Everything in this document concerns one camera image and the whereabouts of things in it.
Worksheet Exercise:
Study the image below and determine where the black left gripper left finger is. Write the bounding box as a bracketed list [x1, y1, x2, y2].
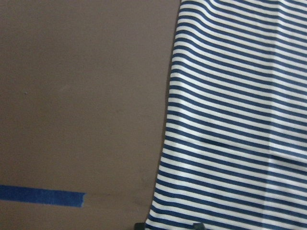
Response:
[134, 222, 145, 230]

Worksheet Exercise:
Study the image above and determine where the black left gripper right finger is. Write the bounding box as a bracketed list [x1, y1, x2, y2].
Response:
[193, 223, 204, 230]

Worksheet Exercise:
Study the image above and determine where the blue white striped polo shirt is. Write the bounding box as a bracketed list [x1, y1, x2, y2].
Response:
[145, 0, 307, 230]

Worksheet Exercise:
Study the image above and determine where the brown table cover mat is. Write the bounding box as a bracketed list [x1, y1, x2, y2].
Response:
[0, 0, 180, 230]

